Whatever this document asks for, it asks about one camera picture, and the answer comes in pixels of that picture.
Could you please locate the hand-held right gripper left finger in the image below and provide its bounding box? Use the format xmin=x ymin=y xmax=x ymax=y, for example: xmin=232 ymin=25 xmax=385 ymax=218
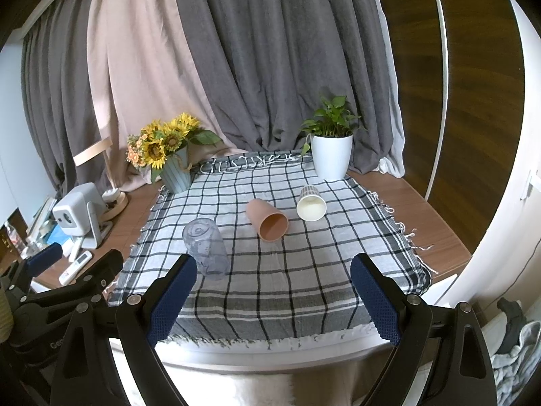
xmin=50 ymin=254 xmax=198 ymax=406

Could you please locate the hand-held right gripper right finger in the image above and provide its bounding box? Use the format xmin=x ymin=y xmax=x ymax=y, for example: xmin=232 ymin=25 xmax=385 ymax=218
xmin=350 ymin=253 xmax=498 ymax=406

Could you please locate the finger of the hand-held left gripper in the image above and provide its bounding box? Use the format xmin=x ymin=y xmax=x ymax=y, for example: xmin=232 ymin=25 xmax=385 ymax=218
xmin=0 ymin=243 xmax=63 ymax=294
xmin=17 ymin=249 xmax=124 ymax=311

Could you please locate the pink cup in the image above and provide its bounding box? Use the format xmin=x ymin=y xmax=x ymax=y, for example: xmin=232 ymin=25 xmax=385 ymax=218
xmin=246 ymin=198 xmax=289 ymax=243

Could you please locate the clear glass cup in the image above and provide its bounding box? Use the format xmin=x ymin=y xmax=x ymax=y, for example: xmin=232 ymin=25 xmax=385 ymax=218
xmin=182 ymin=218 xmax=231 ymax=281

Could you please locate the white striped cup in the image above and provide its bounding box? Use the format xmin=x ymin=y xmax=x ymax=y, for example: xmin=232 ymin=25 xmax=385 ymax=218
xmin=296 ymin=185 xmax=327 ymax=222

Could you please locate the white remote control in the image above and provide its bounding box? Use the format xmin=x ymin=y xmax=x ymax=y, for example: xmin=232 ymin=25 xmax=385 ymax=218
xmin=58 ymin=250 xmax=93 ymax=286

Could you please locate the white projector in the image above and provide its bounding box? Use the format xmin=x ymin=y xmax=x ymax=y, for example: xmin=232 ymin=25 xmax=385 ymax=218
xmin=52 ymin=183 xmax=109 ymax=249

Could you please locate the round wooden tray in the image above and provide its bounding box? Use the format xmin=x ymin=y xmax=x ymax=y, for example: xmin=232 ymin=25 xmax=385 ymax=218
xmin=101 ymin=190 xmax=128 ymax=222

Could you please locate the plaid tablecloth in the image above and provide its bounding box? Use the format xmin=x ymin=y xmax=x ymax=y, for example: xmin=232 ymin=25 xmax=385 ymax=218
xmin=103 ymin=150 xmax=436 ymax=349

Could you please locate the ribbed blue-grey vase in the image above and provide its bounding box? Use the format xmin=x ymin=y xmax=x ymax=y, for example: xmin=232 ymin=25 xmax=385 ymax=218
xmin=160 ymin=146 xmax=194 ymax=194

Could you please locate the sunflower bouquet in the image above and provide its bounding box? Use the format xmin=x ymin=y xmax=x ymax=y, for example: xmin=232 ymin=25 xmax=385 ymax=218
xmin=127 ymin=113 xmax=223 ymax=182

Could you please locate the white plant pot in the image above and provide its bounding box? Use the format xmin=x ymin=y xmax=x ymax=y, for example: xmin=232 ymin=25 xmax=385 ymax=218
xmin=310 ymin=134 xmax=353 ymax=181

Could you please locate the grey clothing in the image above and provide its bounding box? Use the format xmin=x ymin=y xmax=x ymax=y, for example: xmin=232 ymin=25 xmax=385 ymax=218
xmin=482 ymin=319 xmax=541 ymax=406

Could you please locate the green leafy plant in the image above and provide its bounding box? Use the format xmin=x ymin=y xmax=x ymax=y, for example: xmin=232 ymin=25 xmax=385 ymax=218
xmin=300 ymin=95 xmax=368 ymax=155

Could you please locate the pink curtain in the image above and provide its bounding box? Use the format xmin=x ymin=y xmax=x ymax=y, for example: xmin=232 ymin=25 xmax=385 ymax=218
xmin=87 ymin=0 xmax=250 ymax=193

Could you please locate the dark wooden wardrobe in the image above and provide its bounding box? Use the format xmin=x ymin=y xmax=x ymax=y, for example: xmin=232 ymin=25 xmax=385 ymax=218
xmin=386 ymin=0 xmax=527 ymax=254

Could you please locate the grey curtain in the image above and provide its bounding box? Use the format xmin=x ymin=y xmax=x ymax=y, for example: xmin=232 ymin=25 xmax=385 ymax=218
xmin=20 ymin=0 xmax=406 ymax=204

